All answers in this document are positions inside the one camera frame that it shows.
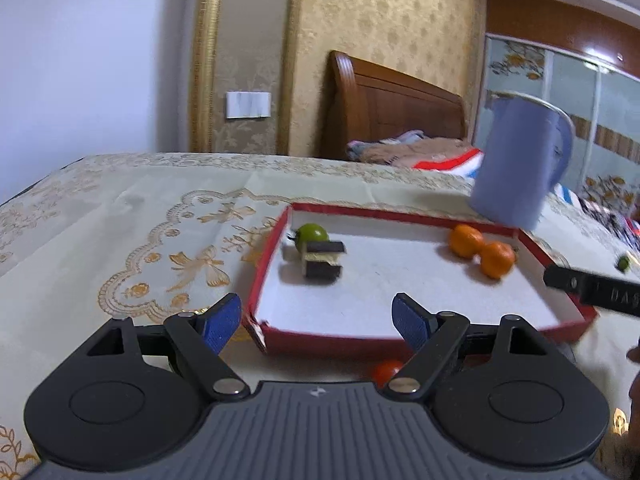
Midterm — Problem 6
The wooden bed headboard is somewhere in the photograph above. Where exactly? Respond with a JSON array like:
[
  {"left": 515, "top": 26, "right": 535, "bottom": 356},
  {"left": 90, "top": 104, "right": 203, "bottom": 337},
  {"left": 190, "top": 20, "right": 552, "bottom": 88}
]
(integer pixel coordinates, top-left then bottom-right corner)
[{"left": 318, "top": 51, "right": 466, "bottom": 160}]

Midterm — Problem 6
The small green fruit far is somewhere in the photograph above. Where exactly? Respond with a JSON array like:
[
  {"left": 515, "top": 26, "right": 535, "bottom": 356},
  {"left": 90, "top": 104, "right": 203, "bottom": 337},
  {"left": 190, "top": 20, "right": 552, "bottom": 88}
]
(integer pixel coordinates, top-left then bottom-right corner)
[{"left": 615, "top": 255, "right": 631, "bottom": 273}]

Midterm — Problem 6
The green tomato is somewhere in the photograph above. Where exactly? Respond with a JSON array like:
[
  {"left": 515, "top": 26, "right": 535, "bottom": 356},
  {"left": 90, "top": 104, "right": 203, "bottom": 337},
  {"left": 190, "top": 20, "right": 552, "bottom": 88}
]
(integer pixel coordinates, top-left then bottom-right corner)
[{"left": 286, "top": 223, "right": 330, "bottom": 255}]

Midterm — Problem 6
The wardrobe with sliding doors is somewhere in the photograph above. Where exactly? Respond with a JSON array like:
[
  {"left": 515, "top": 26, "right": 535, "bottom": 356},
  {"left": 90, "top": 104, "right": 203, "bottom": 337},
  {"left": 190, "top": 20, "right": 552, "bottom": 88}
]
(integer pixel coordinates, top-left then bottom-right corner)
[{"left": 473, "top": 0, "right": 639, "bottom": 218}]

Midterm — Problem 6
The orange mandarin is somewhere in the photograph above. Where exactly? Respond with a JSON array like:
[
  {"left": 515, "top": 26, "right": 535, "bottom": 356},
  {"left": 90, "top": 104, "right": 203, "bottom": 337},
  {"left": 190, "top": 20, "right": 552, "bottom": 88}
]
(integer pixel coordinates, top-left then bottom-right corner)
[
  {"left": 480, "top": 242, "right": 516, "bottom": 281},
  {"left": 448, "top": 224, "right": 485, "bottom": 260}
]

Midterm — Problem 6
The chocolate layered cake piece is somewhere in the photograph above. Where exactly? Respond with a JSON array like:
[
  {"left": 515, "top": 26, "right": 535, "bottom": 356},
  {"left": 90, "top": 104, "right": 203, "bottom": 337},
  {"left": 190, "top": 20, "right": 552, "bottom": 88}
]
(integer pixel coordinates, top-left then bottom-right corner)
[{"left": 300, "top": 240, "right": 346, "bottom": 282}]

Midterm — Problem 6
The white wall switch panel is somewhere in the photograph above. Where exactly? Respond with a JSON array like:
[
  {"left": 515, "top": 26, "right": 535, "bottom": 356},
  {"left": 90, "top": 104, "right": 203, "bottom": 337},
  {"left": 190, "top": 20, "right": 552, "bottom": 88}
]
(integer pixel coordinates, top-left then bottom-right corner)
[{"left": 226, "top": 91, "right": 271, "bottom": 119}]

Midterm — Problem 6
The red cherry tomato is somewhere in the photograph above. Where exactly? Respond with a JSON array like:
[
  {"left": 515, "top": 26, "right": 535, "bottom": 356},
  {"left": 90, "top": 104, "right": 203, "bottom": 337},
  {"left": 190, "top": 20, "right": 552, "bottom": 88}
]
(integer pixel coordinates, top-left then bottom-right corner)
[{"left": 368, "top": 360, "right": 404, "bottom": 389}]

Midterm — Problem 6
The bedding pile on bed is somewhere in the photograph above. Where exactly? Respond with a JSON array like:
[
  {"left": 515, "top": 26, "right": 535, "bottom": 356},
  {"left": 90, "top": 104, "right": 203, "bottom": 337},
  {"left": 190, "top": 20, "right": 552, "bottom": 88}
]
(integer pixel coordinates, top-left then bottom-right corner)
[{"left": 345, "top": 130, "right": 483, "bottom": 176}]

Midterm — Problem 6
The blue electric kettle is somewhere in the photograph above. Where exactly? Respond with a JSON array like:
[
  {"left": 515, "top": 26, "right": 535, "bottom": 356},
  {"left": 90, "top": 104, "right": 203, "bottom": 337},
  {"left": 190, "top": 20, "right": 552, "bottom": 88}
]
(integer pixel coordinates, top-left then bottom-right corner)
[{"left": 470, "top": 91, "right": 575, "bottom": 231}]

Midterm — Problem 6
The red shallow cardboard box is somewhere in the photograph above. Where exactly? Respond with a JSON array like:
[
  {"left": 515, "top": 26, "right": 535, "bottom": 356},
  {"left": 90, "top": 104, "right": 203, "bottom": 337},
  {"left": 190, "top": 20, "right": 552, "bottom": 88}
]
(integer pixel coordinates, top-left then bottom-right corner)
[{"left": 243, "top": 203, "right": 597, "bottom": 360}]

